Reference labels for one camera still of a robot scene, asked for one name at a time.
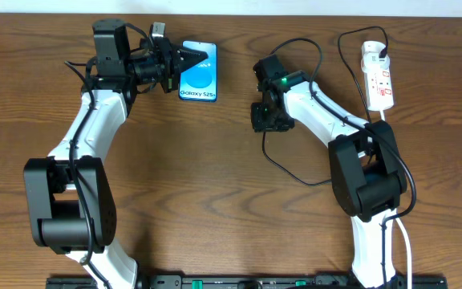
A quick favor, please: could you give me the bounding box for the blue Samsung Galaxy smartphone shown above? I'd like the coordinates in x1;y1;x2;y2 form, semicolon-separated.
178;40;218;102

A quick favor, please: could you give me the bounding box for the black USB charging cable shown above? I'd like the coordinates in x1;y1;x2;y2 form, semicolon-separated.
261;26;389;187

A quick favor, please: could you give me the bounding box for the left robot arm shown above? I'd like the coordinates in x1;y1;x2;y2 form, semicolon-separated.
23;18;217;288

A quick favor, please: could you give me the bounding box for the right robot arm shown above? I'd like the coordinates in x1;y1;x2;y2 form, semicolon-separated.
251;55;407;288

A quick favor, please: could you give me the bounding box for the white USB charger plug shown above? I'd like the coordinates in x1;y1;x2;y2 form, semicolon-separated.
361;51;391;73

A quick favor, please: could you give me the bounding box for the white power strip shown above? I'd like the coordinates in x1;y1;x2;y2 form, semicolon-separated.
361;41;394;112

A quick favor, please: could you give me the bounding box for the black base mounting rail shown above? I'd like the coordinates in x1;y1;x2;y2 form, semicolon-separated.
45;274;448;289

